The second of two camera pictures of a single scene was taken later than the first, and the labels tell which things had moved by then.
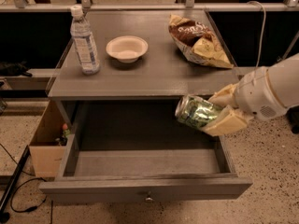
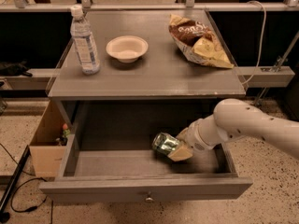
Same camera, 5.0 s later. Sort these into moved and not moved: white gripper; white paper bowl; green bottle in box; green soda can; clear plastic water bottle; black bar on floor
Moved: white gripper; green soda can
Not moved: green bottle in box; clear plastic water bottle; white paper bowl; black bar on floor
